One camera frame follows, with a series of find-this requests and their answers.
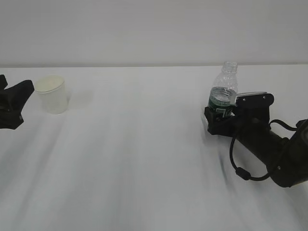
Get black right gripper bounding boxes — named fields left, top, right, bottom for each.
left=204, top=98, right=271, bottom=144

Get white paper cup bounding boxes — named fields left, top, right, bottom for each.
left=34, top=76, right=68, bottom=115

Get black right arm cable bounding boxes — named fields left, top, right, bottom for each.
left=229, top=119, right=299, bottom=181

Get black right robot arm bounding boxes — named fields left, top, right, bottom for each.
left=204, top=100, right=308, bottom=188

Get clear water bottle green label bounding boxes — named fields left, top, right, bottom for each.
left=208, top=62, right=238, bottom=118

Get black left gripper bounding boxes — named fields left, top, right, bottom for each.
left=0, top=75, right=34, bottom=130

